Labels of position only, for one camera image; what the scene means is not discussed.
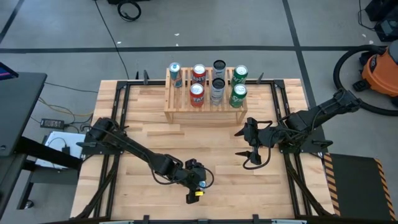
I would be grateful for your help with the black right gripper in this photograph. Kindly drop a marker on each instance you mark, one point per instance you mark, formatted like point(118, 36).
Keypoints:
point(255, 140)

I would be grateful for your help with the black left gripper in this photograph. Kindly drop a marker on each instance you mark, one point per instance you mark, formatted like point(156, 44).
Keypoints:
point(194, 174)

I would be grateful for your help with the blue silver Red Bull can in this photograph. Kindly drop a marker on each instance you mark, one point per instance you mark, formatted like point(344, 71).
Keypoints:
point(202, 184)
point(176, 76)

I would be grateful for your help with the green Sprite can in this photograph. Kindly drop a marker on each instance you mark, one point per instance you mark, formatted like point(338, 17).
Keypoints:
point(237, 96)
point(239, 76)

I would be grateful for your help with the grey can with black top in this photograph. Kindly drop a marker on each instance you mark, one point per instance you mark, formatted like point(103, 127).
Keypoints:
point(217, 93)
point(219, 70)

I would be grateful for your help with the orange Fanta can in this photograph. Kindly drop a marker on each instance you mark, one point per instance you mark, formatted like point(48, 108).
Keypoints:
point(196, 96)
point(199, 74)

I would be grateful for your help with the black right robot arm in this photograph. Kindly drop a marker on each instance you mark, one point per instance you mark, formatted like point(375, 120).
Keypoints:
point(311, 116)

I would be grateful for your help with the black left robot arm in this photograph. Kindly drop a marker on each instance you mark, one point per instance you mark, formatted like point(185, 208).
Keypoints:
point(140, 152)

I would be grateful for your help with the wooden slatted shelf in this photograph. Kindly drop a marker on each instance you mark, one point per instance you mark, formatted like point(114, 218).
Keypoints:
point(202, 117)

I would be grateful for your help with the black table clamp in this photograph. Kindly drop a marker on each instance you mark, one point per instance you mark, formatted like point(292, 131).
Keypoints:
point(145, 218)
point(255, 218)
point(136, 75)

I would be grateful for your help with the orange shop vacuum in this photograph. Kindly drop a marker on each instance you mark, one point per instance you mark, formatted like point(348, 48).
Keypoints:
point(335, 76)
point(382, 73)

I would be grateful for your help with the black mat with hazard stripes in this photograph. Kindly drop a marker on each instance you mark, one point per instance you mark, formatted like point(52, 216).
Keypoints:
point(357, 186)

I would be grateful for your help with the small black charger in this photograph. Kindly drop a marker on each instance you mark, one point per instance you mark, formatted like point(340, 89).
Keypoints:
point(66, 150)

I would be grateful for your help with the white paper sheets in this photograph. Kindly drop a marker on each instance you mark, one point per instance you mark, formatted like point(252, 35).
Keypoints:
point(56, 140)

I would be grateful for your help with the black power adapter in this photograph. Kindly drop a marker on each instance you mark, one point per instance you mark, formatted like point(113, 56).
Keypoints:
point(52, 123)

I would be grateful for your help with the black equipment case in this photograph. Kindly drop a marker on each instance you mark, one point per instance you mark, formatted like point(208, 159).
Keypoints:
point(387, 25)

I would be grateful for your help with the black desk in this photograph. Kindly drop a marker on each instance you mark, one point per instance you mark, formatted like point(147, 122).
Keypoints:
point(18, 102)

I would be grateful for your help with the laptop screen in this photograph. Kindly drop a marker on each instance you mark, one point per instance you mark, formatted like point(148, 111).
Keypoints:
point(6, 73)

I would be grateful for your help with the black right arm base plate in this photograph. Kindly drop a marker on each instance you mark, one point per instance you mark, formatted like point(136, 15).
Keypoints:
point(314, 144)

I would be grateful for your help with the silver frame strip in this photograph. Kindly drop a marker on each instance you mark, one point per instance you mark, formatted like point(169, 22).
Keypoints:
point(116, 222)
point(289, 222)

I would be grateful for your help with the black metal table frame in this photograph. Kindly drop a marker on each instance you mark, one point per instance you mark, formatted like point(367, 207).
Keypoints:
point(155, 82)

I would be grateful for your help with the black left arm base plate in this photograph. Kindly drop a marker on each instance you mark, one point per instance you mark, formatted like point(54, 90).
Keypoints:
point(93, 151)

